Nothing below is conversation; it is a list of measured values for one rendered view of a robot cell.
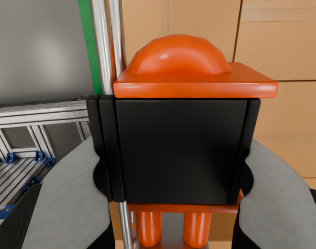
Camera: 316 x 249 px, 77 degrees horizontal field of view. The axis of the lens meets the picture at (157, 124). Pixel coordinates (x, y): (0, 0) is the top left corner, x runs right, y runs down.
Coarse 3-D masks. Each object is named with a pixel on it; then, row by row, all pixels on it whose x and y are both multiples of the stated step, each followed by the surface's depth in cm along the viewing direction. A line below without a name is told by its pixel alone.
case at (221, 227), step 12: (240, 192) 49; (216, 216) 43; (228, 216) 43; (120, 228) 41; (132, 228) 41; (216, 228) 40; (228, 228) 40; (120, 240) 39; (216, 240) 38; (228, 240) 38
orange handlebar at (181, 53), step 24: (144, 48) 10; (168, 48) 10; (192, 48) 10; (216, 48) 10; (144, 72) 10; (168, 72) 10; (192, 72) 10; (216, 72) 10; (144, 216) 15; (192, 216) 15; (144, 240) 16; (192, 240) 16
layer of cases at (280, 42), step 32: (128, 0) 55; (160, 0) 54; (192, 0) 54; (224, 0) 54; (256, 0) 54; (288, 0) 54; (128, 32) 58; (160, 32) 58; (192, 32) 58; (224, 32) 58; (256, 32) 57; (288, 32) 57; (128, 64) 62; (256, 64) 61; (288, 64) 61; (288, 96) 66; (256, 128) 71; (288, 128) 71; (288, 160) 77
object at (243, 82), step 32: (128, 96) 9; (160, 96) 9; (192, 96) 9; (224, 96) 9; (256, 96) 9; (128, 128) 10; (160, 128) 10; (192, 128) 10; (224, 128) 10; (128, 160) 11; (160, 160) 11; (192, 160) 11; (224, 160) 11; (128, 192) 12; (160, 192) 12; (192, 192) 12; (224, 192) 12
